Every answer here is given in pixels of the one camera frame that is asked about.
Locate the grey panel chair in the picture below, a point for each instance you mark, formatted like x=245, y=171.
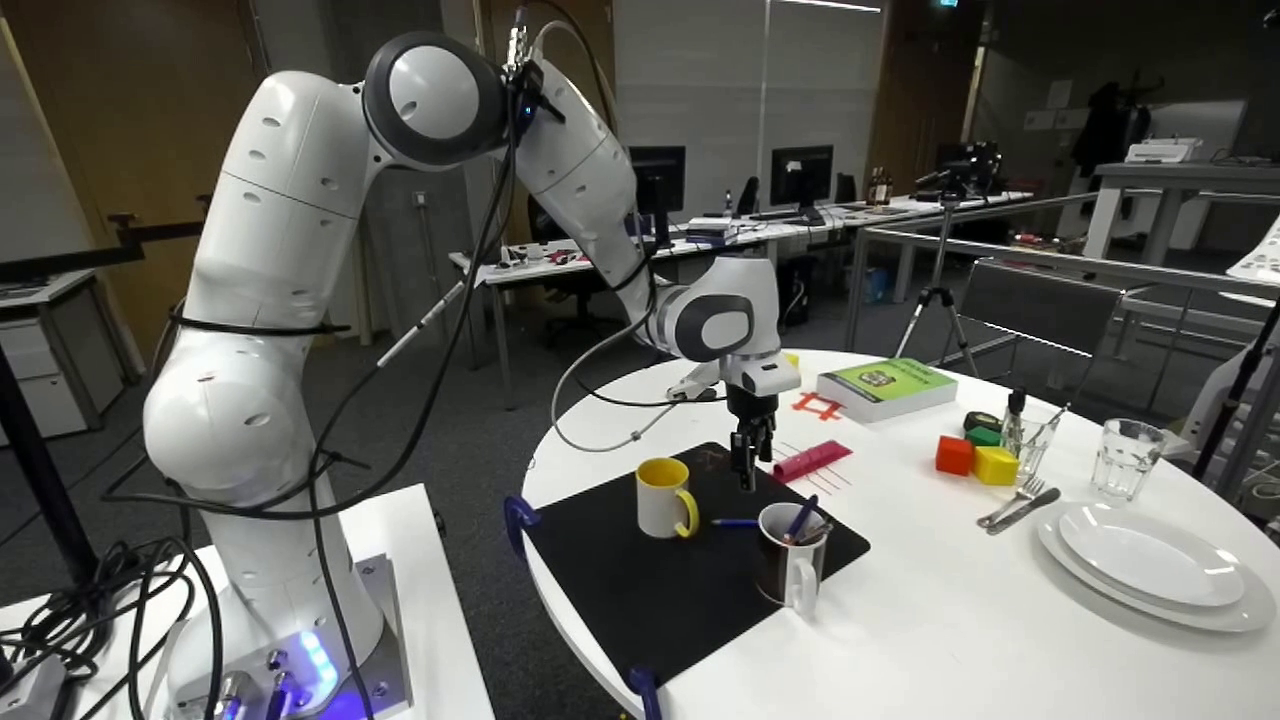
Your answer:
x=1041, y=304

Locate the white robot pedestal table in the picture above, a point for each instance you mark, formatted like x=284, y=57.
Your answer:
x=426, y=600

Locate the black computer monitor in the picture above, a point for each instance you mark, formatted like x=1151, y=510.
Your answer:
x=657, y=177
x=802, y=172

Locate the yellow toy block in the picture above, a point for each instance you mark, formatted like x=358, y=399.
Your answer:
x=996, y=467

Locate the silver cutlery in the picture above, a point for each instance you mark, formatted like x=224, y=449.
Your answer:
x=1023, y=510

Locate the green book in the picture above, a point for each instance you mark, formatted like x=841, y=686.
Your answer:
x=886, y=384

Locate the white and yellow mug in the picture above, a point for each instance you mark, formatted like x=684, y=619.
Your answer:
x=662, y=500

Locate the white background table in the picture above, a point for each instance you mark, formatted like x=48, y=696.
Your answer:
x=1173, y=177

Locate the black square table mat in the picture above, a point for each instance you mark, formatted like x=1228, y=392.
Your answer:
x=640, y=587

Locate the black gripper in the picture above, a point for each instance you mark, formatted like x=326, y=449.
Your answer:
x=754, y=425

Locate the blue table clamp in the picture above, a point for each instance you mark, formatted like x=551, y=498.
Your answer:
x=518, y=521
x=644, y=695

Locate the orange plastic frame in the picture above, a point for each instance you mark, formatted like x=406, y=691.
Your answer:
x=818, y=405

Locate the camera tripod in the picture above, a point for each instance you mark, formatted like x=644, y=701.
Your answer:
x=963, y=171

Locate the grey metal frame railing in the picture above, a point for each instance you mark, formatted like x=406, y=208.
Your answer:
x=907, y=243

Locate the small white plate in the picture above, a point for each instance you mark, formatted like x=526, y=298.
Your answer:
x=1147, y=553

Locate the clear drinking glass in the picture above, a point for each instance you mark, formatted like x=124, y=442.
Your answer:
x=1127, y=461

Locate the red toy block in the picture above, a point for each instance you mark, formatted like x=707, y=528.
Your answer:
x=954, y=457

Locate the pink plastic ruler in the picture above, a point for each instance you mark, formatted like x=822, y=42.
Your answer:
x=809, y=461

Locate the green toy block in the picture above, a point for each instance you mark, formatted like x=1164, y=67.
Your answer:
x=986, y=437

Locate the long white office desk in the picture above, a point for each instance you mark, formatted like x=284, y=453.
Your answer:
x=824, y=218

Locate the round white table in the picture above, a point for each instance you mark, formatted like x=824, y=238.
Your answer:
x=963, y=626

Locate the blue pen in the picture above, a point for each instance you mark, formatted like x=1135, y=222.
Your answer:
x=802, y=516

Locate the dark blue-black pencil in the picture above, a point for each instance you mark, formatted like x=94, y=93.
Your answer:
x=732, y=521

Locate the glass cutlery holder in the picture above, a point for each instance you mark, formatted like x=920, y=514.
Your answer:
x=1032, y=447

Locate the black easel stand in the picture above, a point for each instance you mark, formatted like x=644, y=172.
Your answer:
x=33, y=453

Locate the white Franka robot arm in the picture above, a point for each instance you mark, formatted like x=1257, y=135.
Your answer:
x=267, y=266

